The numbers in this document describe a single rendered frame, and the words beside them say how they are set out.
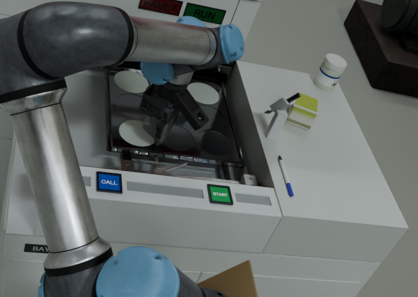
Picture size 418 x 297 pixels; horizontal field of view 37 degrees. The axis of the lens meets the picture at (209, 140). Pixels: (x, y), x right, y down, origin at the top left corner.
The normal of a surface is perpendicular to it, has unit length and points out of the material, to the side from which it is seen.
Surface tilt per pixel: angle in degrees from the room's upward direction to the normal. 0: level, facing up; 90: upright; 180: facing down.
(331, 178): 0
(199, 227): 90
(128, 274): 42
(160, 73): 90
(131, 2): 90
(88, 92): 0
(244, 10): 90
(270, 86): 0
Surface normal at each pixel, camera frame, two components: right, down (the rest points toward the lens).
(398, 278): 0.30, -0.73
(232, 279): -0.51, -0.58
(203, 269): 0.14, 0.68
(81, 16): 0.33, -0.42
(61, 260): -0.33, -0.54
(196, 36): 0.81, -0.23
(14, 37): -0.55, -0.03
